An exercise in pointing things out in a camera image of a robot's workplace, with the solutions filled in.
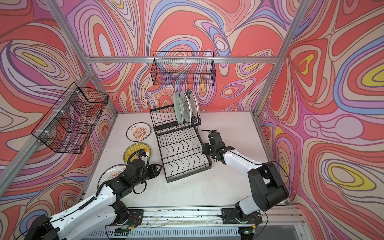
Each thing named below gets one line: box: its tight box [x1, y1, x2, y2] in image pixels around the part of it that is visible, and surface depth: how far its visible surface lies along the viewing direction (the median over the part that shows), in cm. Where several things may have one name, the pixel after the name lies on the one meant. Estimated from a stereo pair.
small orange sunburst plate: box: [126, 122, 152, 142], surface depth 110 cm
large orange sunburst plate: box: [97, 164, 127, 189], surface depth 89 cm
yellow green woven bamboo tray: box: [123, 142, 152, 164], surface depth 100 cm
